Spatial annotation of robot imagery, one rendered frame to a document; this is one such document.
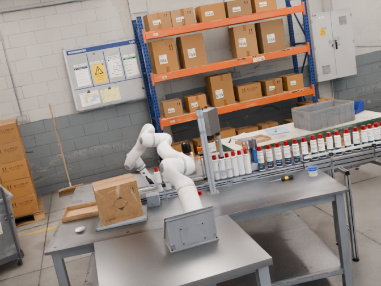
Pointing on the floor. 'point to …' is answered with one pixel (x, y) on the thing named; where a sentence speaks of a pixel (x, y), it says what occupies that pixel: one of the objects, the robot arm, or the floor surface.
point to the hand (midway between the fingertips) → (152, 184)
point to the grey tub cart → (8, 231)
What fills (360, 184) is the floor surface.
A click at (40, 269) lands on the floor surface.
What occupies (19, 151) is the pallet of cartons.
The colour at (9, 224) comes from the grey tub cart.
